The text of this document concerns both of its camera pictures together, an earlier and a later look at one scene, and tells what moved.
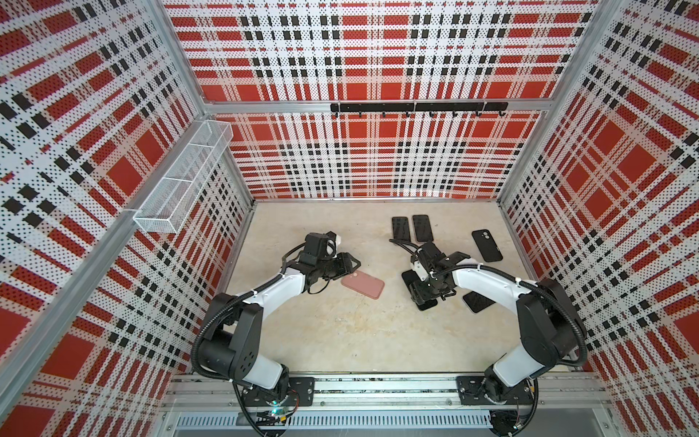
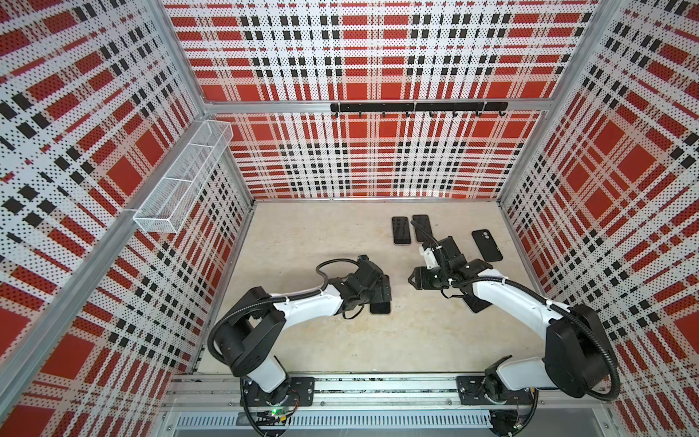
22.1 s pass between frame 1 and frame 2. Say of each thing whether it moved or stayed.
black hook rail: stayed
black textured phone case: stayed
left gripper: moved
